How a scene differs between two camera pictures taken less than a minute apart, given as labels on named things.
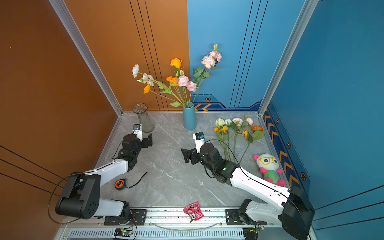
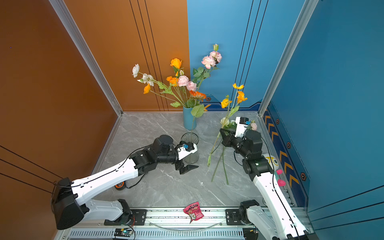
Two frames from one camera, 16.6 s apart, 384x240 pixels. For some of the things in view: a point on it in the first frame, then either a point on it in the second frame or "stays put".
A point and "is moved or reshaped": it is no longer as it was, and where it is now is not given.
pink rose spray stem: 210,61 stays put
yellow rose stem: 176,63 stays put
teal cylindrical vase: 189,119 stays put
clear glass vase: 144,118 is moved or reshaped
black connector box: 250,233 stays put
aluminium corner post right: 308,8 stays put
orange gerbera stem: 257,134 is moved or reshaped
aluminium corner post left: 67,17 stays put
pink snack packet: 194,211 stays put
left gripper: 145,145 → 185,169
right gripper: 194,154 → 226,139
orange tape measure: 119,184 stays put
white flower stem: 148,79 stays put
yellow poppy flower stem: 248,136 is moved or reshaped
